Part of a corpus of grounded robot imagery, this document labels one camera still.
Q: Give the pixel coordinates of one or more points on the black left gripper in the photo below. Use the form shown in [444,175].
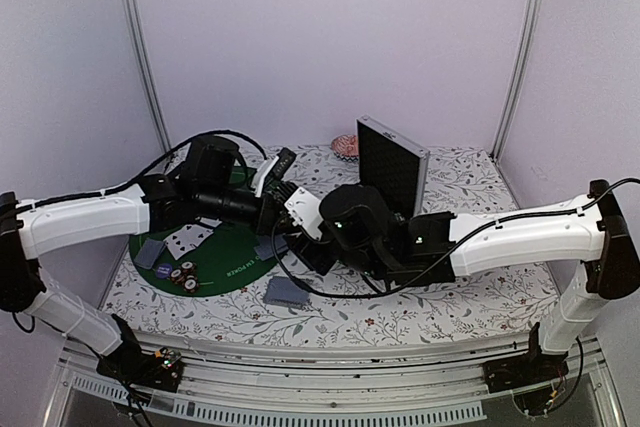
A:
[267,222]

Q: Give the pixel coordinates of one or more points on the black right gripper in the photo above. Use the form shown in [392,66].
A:
[316,262]

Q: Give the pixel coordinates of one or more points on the dealt playing card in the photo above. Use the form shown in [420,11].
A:
[150,251]
[264,252]

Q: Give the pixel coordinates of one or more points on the blue playing card deck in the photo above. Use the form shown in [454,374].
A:
[281,291]

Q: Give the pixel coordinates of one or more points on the face-up spades card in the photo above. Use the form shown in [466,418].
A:
[179,243]

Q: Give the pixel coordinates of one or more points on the green and red chip stack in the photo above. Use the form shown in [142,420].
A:
[185,276]

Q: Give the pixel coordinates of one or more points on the face-up clubs card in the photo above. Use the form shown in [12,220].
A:
[192,235]

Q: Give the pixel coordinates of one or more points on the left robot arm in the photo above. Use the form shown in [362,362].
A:
[213,182]

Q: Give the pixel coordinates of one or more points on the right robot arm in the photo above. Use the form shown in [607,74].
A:
[354,225]

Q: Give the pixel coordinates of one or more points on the green round poker mat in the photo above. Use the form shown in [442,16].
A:
[226,260]

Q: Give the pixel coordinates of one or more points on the patterned ceramic bowl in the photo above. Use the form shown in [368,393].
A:
[345,148]

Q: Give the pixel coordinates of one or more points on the aluminium poker chip case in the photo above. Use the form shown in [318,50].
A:
[393,164]

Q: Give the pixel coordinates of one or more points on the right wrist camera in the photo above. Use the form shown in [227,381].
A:
[303,208]

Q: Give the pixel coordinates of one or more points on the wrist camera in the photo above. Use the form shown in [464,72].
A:
[303,208]
[273,168]

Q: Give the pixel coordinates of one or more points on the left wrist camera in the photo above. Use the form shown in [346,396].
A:
[273,168]

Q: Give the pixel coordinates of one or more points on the aluminium front rail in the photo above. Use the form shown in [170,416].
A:
[234,384]

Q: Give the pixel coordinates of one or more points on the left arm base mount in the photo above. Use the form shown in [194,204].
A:
[160,370]

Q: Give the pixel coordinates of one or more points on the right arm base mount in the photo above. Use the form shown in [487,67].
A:
[525,370]

